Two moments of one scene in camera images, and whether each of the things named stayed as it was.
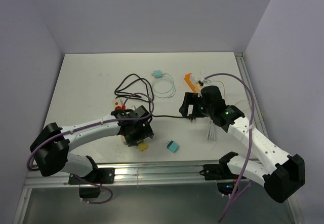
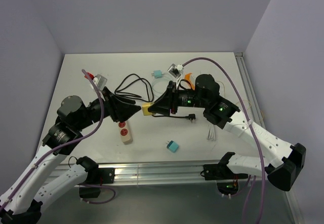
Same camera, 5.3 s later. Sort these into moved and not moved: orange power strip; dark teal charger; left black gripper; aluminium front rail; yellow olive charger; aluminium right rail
Moved: yellow olive charger; left black gripper
Not moved: aluminium right rail; aluminium front rail; dark teal charger; orange power strip
